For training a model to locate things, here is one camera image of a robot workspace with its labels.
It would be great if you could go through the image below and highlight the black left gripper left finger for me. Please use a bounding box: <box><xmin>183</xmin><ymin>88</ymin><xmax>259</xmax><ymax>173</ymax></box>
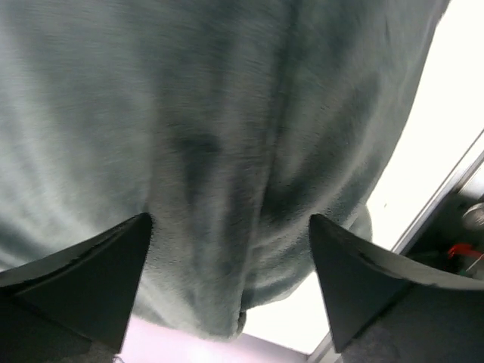
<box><xmin>1</xmin><ymin>213</ymin><xmax>152</xmax><ymax>362</ymax></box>

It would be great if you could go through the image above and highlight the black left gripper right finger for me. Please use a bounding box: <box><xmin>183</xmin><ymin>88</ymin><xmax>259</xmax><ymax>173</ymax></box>
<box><xmin>309</xmin><ymin>215</ymin><xmax>483</xmax><ymax>362</ymax></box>

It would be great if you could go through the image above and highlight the aluminium front rail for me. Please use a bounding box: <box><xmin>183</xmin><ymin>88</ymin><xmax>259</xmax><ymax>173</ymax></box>
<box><xmin>309</xmin><ymin>138</ymin><xmax>483</xmax><ymax>362</ymax></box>

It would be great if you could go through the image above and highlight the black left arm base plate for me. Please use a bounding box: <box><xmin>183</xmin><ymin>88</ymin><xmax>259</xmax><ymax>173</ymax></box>
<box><xmin>405</xmin><ymin>192</ymin><xmax>483</xmax><ymax>280</ymax></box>

